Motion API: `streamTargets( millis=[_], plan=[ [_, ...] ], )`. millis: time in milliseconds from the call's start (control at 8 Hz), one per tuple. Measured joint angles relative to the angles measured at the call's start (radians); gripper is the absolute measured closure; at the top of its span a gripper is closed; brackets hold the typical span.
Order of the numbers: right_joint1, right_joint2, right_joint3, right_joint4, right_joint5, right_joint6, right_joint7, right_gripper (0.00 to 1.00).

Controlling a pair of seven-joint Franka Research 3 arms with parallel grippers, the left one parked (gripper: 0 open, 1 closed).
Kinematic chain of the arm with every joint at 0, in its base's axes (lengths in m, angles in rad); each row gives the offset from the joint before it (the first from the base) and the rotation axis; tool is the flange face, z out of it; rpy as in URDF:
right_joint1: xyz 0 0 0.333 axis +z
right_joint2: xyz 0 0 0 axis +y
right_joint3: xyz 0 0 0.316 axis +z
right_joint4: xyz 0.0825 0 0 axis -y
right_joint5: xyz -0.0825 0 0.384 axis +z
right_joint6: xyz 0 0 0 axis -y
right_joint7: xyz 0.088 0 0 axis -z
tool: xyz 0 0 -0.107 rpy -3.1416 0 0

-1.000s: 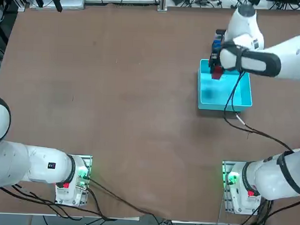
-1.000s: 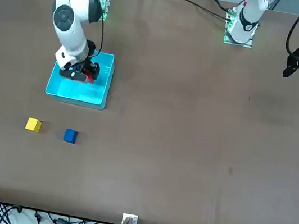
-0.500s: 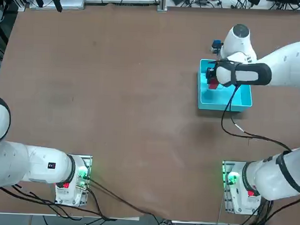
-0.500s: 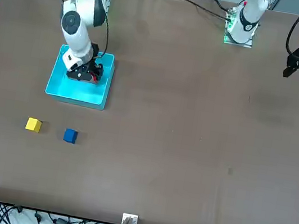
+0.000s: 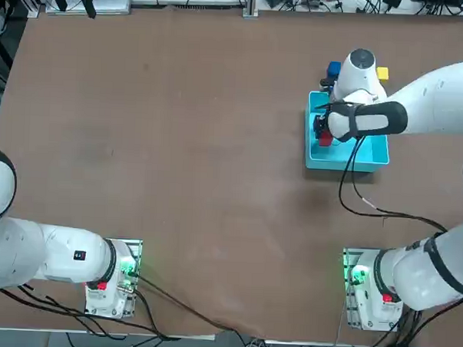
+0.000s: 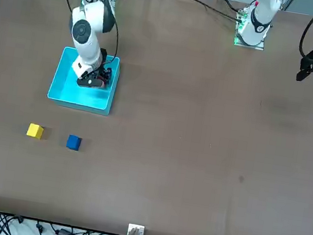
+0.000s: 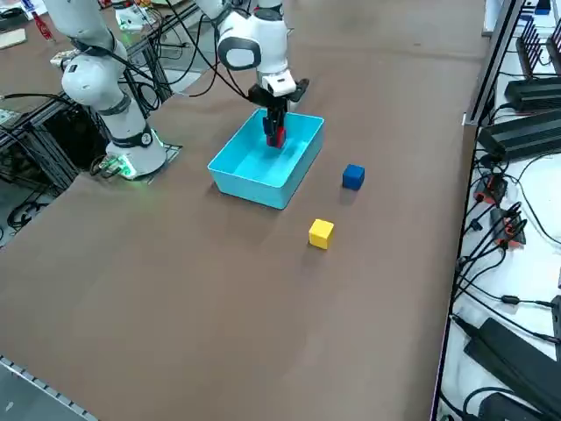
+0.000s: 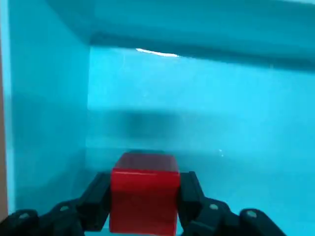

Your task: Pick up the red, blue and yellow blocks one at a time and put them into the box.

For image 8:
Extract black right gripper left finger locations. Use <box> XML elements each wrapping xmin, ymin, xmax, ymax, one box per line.
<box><xmin>7</xmin><ymin>172</ymin><xmax>113</xmax><ymax>236</ymax></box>

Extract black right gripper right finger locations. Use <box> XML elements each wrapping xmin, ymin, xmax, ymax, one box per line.
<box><xmin>178</xmin><ymin>171</ymin><xmax>287</xmax><ymax>236</ymax></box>

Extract red cube block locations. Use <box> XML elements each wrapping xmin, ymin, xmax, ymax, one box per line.
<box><xmin>109</xmin><ymin>151</ymin><xmax>180</xmax><ymax>236</ymax></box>

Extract cyan plastic box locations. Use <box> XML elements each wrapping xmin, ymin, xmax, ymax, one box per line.
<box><xmin>0</xmin><ymin>0</ymin><xmax>315</xmax><ymax>236</ymax></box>

